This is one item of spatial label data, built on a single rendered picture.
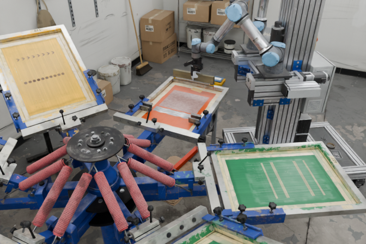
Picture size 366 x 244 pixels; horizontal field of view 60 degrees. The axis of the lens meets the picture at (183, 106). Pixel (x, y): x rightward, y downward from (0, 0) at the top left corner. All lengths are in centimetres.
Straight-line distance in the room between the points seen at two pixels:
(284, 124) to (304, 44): 80
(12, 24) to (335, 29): 457
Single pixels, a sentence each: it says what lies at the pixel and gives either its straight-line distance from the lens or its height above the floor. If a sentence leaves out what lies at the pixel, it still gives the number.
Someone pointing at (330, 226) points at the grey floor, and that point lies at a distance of 323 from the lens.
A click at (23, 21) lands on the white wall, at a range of 392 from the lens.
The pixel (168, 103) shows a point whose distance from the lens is 269.
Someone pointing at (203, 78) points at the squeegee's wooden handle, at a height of 112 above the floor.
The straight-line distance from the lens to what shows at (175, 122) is 245.
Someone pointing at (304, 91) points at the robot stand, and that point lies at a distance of 263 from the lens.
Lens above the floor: 234
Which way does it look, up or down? 32 degrees down
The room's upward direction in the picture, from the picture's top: straight up
